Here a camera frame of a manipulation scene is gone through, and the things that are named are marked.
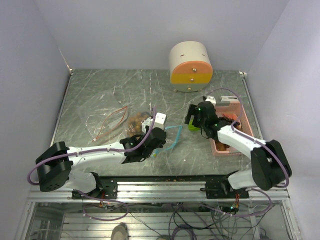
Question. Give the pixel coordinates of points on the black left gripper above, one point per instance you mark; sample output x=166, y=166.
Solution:
x=147, y=127

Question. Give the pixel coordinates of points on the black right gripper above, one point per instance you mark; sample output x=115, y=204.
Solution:
x=193, y=110

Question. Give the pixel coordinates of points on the blue zip top bag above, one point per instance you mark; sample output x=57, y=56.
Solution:
x=173, y=135

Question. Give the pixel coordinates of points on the fake green vegetable piece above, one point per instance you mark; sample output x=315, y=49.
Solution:
x=191, y=127

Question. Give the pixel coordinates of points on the pink perforated plastic basket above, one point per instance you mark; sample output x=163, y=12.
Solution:
x=229, y=142

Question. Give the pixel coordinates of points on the orange zip top bag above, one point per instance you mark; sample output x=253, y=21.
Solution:
x=102, y=114

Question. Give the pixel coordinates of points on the fake brown round fruit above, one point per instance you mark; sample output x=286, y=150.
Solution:
x=238, y=125

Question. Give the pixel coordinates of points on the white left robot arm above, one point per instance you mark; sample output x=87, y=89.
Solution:
x=62, y=166

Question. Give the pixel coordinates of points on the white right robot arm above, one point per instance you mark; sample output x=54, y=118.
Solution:
x=269, y=165

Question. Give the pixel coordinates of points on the fake brown longan bunch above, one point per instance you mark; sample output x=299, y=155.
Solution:
x=134, y=123

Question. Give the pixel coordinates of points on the small white plastic clip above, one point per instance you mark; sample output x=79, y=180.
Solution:
x=229, y=99

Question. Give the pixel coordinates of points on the round mini drawer cabinet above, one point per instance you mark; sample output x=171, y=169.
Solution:
x=190, y=67

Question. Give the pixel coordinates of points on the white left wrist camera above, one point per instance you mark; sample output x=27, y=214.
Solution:
x=160, y=120

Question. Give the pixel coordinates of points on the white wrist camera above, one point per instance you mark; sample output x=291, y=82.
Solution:
x=210, y=99
x=160, y=120

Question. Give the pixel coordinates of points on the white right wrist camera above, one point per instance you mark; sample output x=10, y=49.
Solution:
x=210, y=99

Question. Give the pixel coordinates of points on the aluminium rail frame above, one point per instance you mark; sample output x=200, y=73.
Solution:
x=179, y=207

